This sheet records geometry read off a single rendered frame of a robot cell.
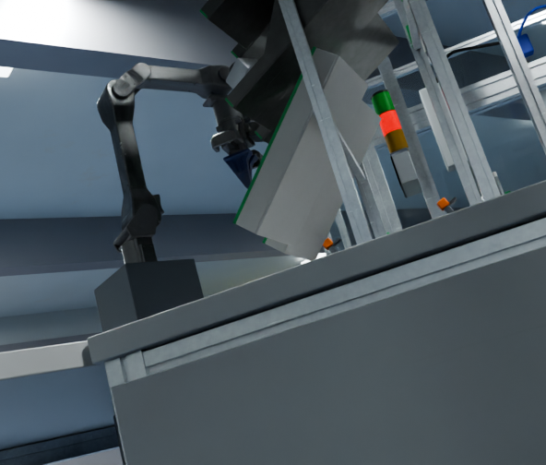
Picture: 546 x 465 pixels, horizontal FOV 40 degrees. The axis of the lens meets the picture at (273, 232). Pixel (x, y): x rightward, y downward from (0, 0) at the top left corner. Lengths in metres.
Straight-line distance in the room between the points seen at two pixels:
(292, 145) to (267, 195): 0.08
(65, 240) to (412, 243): 5.68
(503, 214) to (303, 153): 0.42
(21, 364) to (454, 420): 0.44
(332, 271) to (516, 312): 0.18
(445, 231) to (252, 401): 0.26
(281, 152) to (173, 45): 2.74
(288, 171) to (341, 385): 0.42
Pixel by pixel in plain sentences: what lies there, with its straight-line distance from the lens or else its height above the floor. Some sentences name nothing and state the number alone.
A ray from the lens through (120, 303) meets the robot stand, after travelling 1.32.
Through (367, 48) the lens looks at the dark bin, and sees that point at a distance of 1.31.
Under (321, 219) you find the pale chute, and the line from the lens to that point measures 1.28.
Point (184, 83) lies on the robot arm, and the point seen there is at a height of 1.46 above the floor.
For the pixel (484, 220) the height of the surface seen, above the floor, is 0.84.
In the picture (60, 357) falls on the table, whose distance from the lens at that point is 0.84.
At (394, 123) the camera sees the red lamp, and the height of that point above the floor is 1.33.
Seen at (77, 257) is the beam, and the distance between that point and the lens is 6.32.
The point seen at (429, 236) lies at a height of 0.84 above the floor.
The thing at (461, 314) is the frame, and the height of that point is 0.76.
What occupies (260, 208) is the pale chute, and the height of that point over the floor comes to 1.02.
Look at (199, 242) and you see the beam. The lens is 6.92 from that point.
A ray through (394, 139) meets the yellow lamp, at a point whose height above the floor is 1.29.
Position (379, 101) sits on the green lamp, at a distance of 1.79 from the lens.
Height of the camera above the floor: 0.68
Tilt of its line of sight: 16 degrees up
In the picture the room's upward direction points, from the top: 16 degrees counter-clockwise
